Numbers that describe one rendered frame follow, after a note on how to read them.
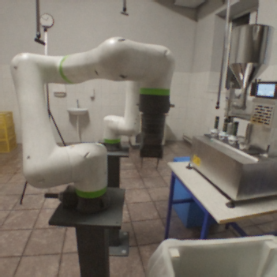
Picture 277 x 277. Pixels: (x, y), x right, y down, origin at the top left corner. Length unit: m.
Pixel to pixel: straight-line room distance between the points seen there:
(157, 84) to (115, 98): 4.16
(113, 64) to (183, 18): 4.96
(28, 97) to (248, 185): 1.15
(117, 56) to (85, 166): 0.38
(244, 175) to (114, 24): 4.33
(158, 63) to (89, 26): 4.36
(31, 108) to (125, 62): 0.39
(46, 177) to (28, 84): 0.33
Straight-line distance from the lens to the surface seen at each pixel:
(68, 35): 4.83
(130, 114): 1.24
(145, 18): 5.05
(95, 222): 0.72
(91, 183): 0.70
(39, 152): 0.65
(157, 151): 0.59
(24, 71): 0.80
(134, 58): 0.47
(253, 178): 1.22
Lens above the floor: 1.38
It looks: 15 degrees down
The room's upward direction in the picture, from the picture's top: 3 degrees clockwise
